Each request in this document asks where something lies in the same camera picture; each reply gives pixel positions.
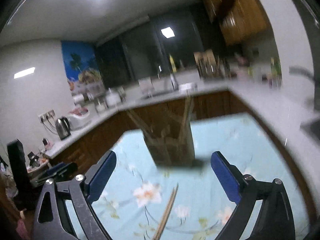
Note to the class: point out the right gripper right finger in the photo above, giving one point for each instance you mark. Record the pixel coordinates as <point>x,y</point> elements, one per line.
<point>230,178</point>

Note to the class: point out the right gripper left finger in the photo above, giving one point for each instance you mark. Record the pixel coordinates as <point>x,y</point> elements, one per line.
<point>98,175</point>

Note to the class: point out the long wooden chopstick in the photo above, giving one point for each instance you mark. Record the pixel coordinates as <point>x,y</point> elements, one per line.
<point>163,214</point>

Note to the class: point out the chrome kitchen faucet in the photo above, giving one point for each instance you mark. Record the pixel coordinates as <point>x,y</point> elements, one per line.
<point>166,79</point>

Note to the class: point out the wooden lower cabinets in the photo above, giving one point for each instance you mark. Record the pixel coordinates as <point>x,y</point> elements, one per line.
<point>95,141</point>

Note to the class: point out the floral light blue tablecloth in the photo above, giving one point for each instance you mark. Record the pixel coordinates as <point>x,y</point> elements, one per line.
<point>134,198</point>

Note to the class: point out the stainless electric kettle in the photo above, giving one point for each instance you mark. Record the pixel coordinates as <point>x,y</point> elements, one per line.
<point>63,127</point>

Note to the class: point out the white rice cooker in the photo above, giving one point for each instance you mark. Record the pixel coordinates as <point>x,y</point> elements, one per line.
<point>79,118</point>

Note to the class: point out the wooden utensil caddy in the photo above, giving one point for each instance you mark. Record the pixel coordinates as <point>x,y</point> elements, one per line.
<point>167,135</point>

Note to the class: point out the black stove wok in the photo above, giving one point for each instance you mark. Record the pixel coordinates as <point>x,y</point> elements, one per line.
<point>309,77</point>

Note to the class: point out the pink plastic basin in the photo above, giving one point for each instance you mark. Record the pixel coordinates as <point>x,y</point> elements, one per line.
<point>243,65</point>

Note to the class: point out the yellow dish soap bottle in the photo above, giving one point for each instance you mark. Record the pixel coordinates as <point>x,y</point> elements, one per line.
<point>172,62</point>

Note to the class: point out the wooden upper cabinet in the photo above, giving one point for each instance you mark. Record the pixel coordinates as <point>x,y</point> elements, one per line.
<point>237,19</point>

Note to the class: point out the wall power outlet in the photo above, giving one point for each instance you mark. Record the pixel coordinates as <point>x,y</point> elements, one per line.
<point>46,116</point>

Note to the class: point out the blue beach wall poster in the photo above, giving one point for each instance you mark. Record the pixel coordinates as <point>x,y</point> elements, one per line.
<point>81,67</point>

